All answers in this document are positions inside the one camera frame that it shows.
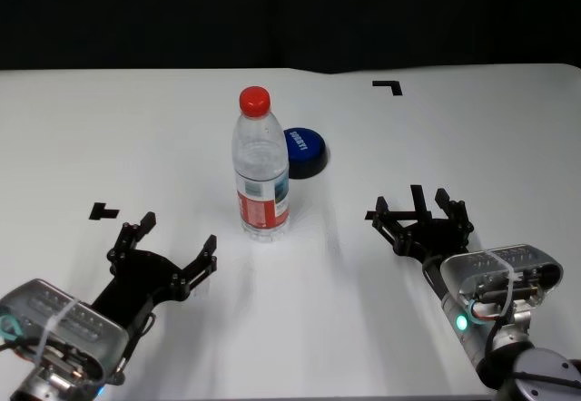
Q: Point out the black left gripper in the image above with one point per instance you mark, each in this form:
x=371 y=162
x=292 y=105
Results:
x=140 y=283

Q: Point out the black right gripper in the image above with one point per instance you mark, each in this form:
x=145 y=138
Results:
x=436 y=242

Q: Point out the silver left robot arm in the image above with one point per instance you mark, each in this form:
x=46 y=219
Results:
x=41 y=387

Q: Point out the clear water bottle red cap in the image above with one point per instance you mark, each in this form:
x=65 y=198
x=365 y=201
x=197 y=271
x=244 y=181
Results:
x=261 y=169

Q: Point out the blue black round lid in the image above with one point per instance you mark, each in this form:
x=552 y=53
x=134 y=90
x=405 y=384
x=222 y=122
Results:
x=306 y=147

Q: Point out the black curtain backdrop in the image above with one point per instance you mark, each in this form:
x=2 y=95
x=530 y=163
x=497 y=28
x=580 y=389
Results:
x=181 y=11

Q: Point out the translucent right wrist camera housing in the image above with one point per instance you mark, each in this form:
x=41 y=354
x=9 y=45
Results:
x=499 y=269

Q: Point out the translucent wrist camera housing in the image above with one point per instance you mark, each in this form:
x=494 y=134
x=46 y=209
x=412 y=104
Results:
x=77 y=319
x=499 y=269

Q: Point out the translucent left wrist camera housing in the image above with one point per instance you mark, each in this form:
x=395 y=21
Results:
x=77 y=319

